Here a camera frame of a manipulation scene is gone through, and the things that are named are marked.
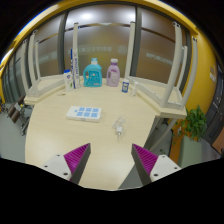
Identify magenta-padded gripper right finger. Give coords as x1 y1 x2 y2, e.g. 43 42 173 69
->
130 143 183 186

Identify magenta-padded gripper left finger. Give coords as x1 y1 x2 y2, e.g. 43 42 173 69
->
41 143 92 185

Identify white charger block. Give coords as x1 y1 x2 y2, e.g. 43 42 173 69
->
115 124 125 136

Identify white charger cable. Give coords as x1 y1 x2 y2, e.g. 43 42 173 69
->
112 115 127 141

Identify white power strip blue sockets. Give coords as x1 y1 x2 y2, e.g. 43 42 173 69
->
65 105 103 123

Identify potted green plant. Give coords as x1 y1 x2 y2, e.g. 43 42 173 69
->
173 105 208 168

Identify small white pump bottle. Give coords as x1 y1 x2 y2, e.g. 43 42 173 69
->
131 81 139 97

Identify small blue white canister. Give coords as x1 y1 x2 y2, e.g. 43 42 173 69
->
121 78 130 94

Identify brown padded chair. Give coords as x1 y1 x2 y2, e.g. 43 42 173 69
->
5 94 33 136

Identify white bottle blue cap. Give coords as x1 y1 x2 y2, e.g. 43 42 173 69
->
63 69 75 93

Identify teal detergent bottle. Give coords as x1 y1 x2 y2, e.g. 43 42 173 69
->
82 57 103 88

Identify tall blue white box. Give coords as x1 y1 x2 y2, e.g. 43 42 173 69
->
69 48 81 90

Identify purple detergent bottle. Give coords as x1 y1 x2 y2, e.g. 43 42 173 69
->
106 58 121 88

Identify white metal frame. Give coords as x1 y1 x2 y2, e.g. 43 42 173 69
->
124 21 199 109
20 22 81 98

